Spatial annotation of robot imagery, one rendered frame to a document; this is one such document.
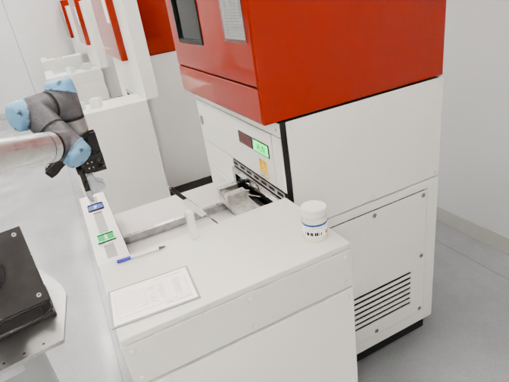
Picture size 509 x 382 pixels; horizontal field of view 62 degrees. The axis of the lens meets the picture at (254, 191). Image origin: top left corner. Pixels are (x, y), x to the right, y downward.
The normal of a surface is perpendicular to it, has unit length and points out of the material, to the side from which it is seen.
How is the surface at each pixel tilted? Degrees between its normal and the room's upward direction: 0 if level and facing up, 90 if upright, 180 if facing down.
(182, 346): 90
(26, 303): 45
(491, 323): 0
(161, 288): 0
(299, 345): 90
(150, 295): 0
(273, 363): 90
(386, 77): 90
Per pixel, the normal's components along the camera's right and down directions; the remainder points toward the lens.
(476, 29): -0.89, 0.31
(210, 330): 0.44, 0.33
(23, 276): 0.30, -0.43
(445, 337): -0.14, -0.89
